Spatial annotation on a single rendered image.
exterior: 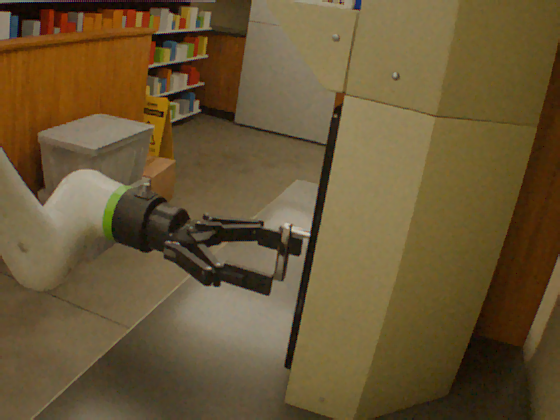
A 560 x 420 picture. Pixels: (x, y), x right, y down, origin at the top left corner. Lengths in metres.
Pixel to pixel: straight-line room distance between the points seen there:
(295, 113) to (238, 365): 5.06
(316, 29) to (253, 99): 5.35
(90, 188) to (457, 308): 0.59
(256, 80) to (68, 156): 3.35
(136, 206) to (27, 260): 0.19
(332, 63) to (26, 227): 0.47
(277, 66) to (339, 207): 5.21
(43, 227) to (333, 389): 0.48
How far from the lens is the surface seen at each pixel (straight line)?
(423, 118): 0.66
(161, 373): 0.91
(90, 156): 2.87
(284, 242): 0.80
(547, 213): 1.09
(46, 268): 0.85
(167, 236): 0.84
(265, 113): 5.99
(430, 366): 0.90
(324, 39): 0.67
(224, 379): 0.91
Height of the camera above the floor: 1.52
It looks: 23 degrees down
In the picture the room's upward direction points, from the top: 10 degrees clockwise
